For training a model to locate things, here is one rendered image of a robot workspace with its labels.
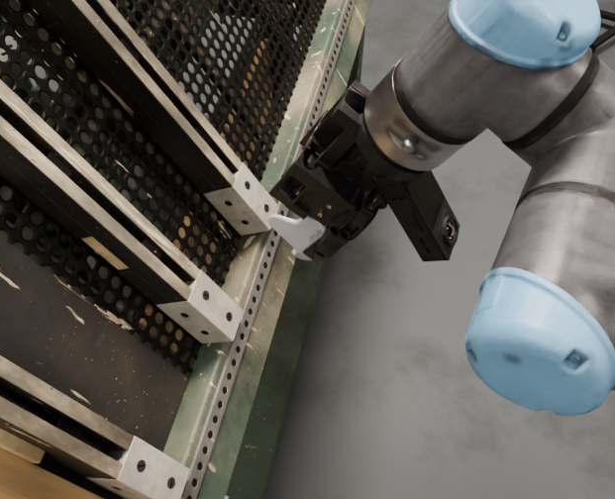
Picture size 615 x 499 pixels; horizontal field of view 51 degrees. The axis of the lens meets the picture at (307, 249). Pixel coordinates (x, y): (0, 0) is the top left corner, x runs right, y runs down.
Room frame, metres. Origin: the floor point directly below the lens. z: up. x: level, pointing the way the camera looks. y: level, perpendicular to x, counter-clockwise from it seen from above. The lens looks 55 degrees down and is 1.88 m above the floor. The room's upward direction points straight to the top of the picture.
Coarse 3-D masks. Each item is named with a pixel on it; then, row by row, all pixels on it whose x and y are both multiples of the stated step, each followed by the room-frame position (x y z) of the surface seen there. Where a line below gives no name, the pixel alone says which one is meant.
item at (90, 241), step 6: (84, 240) 0.54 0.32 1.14; (90, 240) 0.53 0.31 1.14; (90, 246) 0.53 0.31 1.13; (96, 246) 0.53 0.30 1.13; (102, 246) 0.53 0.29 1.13; (102, 252) 0.53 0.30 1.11; (108, 252) 0.53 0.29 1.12; (108, 258) 0.53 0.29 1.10; (114, 258) 0.53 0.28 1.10; (114, 264) 0.53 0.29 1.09; (120, 264) 0.53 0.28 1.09
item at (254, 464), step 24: (360, 48) 1.62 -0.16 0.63; (360, 72) 1.67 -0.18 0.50; (312, 264) 1.13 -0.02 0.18; (288, 288) 1.04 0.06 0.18; (312, 288) 1.04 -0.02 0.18; (288, 312) 0.96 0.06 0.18; (312, 312) 0.99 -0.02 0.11; (288, 336) 0.88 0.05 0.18; (288, 360) 0.80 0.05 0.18; (264, 384) 0.73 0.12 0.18; (288, 384) 0.73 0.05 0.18; (264, 408) 0.66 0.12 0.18; (264, 432) 0.59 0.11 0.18; (240, 456) 0.52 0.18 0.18; (264, 456) 0.52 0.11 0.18; (240, 480) 0.46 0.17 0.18; (264, 480) 0.46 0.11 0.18
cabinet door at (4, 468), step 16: (0, 464) 0.23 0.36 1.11; (16, 464) 0.23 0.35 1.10; (32, 464) 0.24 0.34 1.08; (0, 480) 0.21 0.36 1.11; (16, 480) 0.22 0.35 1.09; (32, 480) 0.22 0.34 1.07; (48, 480) 0.22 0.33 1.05; (64, 480) 0.23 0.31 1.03; (0, 496) 0.19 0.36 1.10; (16, 496) 0.20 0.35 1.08; (32, 496) 0.20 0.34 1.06; (48, 496) 0.21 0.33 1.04; (64, 496) 0.21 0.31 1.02; (80, 496) 0.22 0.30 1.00; (96, 496) 0.22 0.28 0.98
